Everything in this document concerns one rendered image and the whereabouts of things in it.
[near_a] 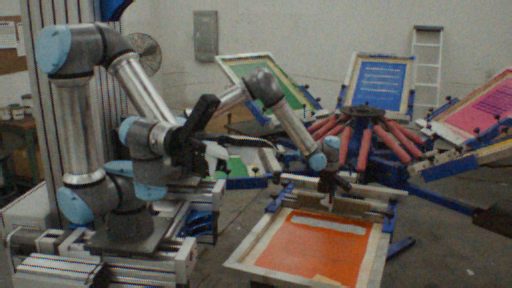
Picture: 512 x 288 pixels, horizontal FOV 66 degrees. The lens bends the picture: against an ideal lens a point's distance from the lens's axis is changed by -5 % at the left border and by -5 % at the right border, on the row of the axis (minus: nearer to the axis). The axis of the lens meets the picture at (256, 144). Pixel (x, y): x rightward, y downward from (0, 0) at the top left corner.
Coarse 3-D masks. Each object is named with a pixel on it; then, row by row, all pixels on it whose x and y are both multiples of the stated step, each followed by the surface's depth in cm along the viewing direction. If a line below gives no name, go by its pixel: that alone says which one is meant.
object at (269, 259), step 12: (288, 216) 205; (312, 216) 205; (324, 216) 205; (288, 228) 194; (312, 228) 194; (324, 228) 194; (276, 240) 184; (264, 252) 175; (264, 264) 166; (276, 264) 166; (288, 264) 166; (300, 264) 166
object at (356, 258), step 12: (360, 240) 183; (360, 252) 174; (312, 264) 166; (324, 264) 166; (348, 264) 166; (360, 264) 166; (312, 276) 158; (324, 276) 158; (336, 276) 158; (348, 276) 158
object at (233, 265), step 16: (304, 192) 224; (384, 208) 207; (256, 240) 182; (384, 240) 176; (240, 256) 166; (384, 256) 165; (224, 272) 161; (240, 272) 157; (256, 272) 155; (272, 272) 155
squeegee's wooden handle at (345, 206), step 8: (304, 200) 206; (312, 200) 204; (320, 200) 202; (336, 200) 199; (344, 200) 198; (352, 200) 198; (320, 208) 204; (336, 208) 200; (344, 208) 199; (352, 208) 197; (360, 208) 196; (368, 208) 194
